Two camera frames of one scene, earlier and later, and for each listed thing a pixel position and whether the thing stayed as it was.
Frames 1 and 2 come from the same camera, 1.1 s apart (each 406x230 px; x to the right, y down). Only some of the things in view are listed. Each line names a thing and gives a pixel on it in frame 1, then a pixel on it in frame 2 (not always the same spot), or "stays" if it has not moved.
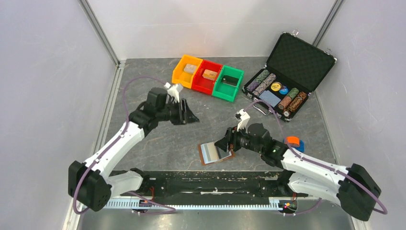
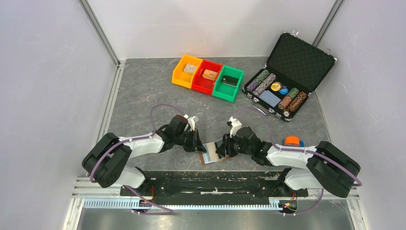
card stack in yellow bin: x=190 y=68 stays
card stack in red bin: x=210 y=74 stays
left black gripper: x=185 y=116 -> x=196 y=144
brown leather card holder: x=210 y=153 stays
